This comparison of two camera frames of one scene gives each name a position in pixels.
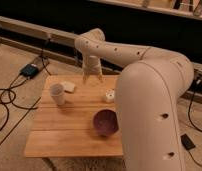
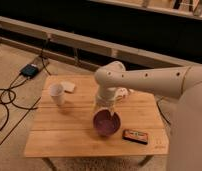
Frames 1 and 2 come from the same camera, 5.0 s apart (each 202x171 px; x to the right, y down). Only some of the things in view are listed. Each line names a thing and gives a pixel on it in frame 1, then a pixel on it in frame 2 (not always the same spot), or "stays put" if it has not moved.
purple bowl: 105,122 stays put
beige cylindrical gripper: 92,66 → 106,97
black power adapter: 30,70 stays put
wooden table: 68,130 stays put
